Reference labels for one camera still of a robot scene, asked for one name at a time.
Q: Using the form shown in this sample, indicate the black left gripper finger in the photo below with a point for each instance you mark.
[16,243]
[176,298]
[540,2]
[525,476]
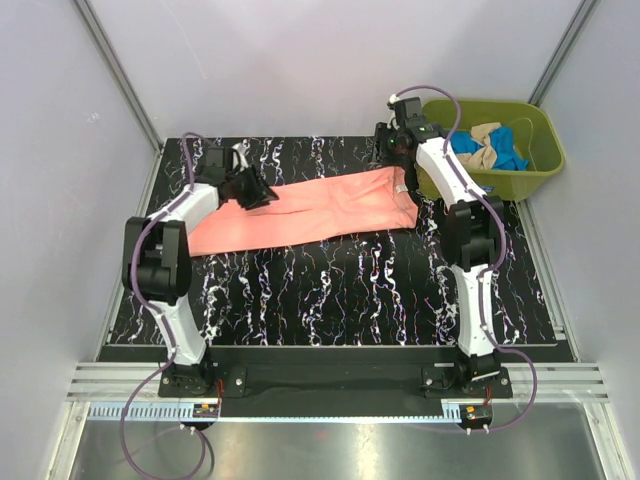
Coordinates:
[252,181]
[260,196]

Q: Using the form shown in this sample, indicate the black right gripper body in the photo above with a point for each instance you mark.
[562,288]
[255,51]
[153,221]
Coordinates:
[396,156]

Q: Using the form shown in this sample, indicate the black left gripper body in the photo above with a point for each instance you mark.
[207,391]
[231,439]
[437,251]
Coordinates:
[242,191]

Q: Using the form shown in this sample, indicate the pink t shirt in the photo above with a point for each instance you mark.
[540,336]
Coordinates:
[310,211]

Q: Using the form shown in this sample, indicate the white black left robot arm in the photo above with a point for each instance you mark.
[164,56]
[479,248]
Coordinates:
[157,265]

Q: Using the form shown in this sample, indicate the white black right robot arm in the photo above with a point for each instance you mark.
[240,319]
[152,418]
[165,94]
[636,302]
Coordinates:
[472,238]

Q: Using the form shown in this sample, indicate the blue t shirt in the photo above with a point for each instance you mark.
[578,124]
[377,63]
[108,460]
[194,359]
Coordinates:
[508,158]

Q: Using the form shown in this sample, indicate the olive green plastic bin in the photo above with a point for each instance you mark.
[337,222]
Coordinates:
[534,139]

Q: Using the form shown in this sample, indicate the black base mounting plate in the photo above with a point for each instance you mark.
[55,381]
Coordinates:
[333,403]

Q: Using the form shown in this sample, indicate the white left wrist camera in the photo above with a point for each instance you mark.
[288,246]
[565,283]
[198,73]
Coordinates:
[240,162]

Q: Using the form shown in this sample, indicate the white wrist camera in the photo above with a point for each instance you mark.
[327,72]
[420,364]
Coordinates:
[392,101]
[240,162]

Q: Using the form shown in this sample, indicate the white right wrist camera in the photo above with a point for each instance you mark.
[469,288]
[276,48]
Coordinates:
[392,101]

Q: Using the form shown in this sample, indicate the aluminium frame rail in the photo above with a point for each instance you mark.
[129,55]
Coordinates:
[555,382]

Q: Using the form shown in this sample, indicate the left slotted cable duct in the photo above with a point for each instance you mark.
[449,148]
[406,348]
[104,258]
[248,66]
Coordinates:
[155,411]

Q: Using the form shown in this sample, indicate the slotted cable duct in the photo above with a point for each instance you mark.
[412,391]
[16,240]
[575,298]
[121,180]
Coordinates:
[155,411]
[468,415]

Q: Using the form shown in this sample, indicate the right slotted cable duct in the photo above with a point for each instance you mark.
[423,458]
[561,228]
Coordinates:
[468,415]

